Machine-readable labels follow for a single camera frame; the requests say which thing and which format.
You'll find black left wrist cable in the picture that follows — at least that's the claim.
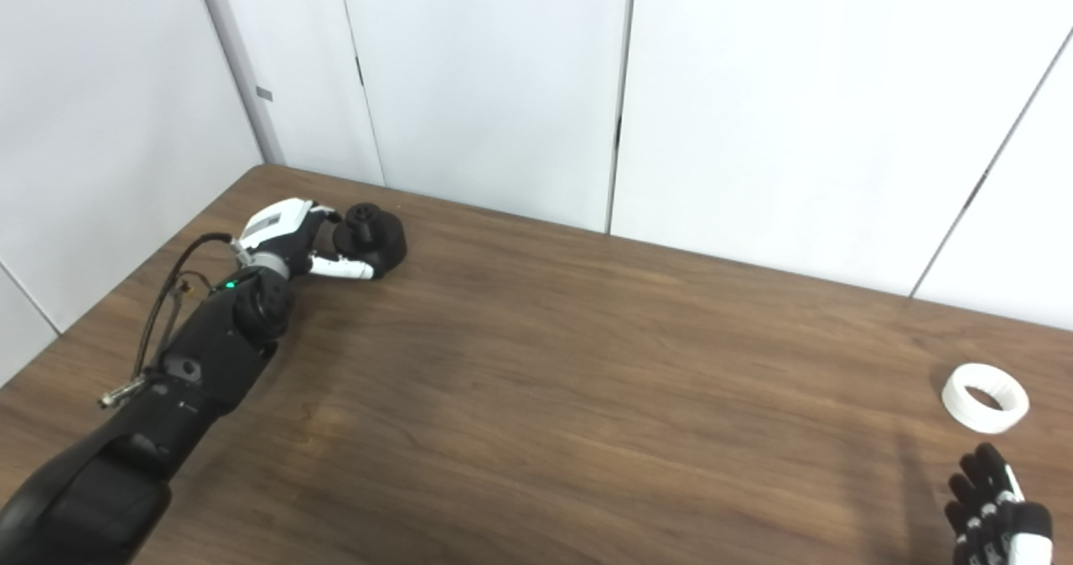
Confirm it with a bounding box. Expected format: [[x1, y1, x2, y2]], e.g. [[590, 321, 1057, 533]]
[[99, 232, 240, 408]]

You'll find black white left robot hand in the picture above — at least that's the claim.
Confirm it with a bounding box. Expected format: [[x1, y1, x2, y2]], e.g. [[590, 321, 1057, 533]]
[[231, 198, 376, 282]]

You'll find round black stepped part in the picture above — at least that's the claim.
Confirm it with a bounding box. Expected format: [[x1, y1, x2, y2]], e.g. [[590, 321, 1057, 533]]
[[333, 203, 408, 279]]

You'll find thin wire with yellow connector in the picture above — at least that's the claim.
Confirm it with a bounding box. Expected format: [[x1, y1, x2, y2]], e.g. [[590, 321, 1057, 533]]
[[166, 270, 215, 299]]

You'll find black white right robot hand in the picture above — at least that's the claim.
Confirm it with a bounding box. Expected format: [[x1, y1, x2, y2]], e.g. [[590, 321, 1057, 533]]
[[945, 442, 1055, 565]]

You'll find white toothed ring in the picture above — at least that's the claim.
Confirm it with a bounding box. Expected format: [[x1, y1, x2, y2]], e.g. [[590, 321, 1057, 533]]
[[941, 363, 1030, 433]]

